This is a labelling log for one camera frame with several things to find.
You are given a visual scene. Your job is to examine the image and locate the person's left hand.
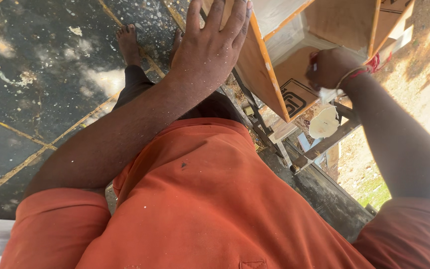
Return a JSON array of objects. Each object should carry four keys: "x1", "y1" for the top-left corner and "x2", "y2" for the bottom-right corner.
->
[{"x1": 168, "y1": 0, "x2": 254, "y2": 91}]

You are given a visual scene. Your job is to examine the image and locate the person's right hand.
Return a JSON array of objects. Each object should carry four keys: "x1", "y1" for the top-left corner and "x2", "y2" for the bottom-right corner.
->
[{"x1": 306, "y1": 47, "x2": 364, "y2": 93}]

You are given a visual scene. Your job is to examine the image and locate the white glue rag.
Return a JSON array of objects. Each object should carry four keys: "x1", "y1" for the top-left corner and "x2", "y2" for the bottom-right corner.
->
[{"x1": 317, "y1": 87, "x2": 345, "y2": 104}]

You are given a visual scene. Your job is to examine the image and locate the plywood box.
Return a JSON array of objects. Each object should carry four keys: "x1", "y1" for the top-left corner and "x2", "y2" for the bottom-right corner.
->
[{"x1": 199, "y1": 0, "x2": 416, "y2": 123}]

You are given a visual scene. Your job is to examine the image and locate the metal wrist bangle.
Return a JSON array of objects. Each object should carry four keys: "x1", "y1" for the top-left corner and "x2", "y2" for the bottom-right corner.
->
[{"x1": 335, "y1": 65, "x2": 369, "y2": 91}]

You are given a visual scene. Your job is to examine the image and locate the round white glue lid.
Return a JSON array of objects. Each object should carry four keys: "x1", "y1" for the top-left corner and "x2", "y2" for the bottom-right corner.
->
[{"x1": 308, "y1": 105, "x2": 341, "y2": 140}]

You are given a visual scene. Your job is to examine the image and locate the red wrist thread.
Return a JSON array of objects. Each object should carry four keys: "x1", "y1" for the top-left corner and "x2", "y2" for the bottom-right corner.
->
[{"x1": 349, "y1": 52, "x2": 393, "y2": 80}]

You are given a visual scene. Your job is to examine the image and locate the rough wooden workbench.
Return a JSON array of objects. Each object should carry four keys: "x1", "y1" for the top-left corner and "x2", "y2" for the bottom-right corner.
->
[{"x1": 219, "y1": 67, "x2": 362, "y2": 173}]

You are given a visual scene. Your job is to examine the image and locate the person's right foot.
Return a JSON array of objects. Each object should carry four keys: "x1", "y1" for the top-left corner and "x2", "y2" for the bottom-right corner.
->
[{"x1": 168, "y1": 29, "x2": 184, "y2": 68}]

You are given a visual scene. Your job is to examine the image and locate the person's foot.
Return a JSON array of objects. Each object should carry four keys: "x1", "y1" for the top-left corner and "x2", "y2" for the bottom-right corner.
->
[
  {"x1": 168, "y1": 29, "x2": 184, "y2": 68},
  {"x1": 116, "y1": 24, "x2": 142, "y2": 68}
]

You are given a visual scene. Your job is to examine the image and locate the person's orange shirt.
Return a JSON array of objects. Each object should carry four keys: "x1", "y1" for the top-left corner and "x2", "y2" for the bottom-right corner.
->
[{"x1": 0, "y1": 118, "x2": 430, "y2": 269}]

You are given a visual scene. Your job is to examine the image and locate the person's dark trousers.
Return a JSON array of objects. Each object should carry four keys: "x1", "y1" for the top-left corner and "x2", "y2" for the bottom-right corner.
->
[{"x1": 111, "y1": 64, "x2": 246, "y2": 126}]

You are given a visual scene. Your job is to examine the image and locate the person's left foot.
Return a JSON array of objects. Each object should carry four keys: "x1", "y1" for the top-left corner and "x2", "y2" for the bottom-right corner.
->
[{"x1": 116, "y1": 24, "x2": 142, "y2": 68}]

